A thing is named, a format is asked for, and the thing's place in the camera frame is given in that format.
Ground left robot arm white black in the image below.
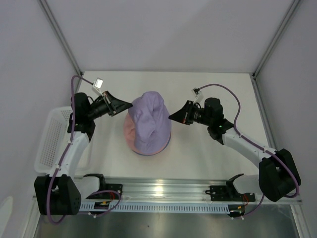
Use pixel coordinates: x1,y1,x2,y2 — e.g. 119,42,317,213
34,91,132,217

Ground white plastic basket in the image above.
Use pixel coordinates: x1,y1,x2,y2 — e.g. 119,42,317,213
34,107,90,177

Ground left aluminium frame post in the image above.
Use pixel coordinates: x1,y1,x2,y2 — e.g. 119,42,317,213
37,0,82,75

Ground pink bucket hat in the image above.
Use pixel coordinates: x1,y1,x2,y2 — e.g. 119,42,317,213
123,114,170,154

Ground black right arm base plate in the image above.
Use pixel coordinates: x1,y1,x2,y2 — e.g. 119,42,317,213
205,185,256,202

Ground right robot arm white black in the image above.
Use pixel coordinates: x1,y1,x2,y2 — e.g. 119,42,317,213
169,98,301,202

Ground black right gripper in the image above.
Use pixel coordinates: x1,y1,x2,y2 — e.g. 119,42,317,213
168,101,212,126

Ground lavender bucket hat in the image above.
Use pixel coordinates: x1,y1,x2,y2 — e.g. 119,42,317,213
128,91,171,152

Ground blue bucket hat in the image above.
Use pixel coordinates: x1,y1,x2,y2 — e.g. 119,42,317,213
135,133,172,156

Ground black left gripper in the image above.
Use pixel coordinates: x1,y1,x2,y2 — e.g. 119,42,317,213
87,91,132,120

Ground aluminium mounting rail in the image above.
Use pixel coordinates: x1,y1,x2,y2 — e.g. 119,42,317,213
32,177,303,204

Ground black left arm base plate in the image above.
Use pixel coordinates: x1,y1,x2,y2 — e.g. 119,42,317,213
98,183,123,200

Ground aluminium frame post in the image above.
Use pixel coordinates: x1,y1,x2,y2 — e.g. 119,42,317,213
252,0,303,80
37,0,82,75

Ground right aluminium frame post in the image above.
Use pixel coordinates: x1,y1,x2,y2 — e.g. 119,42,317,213
252,0,303,80

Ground slotted grey cable duct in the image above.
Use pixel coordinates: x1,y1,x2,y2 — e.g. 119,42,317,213
79,201,230,214

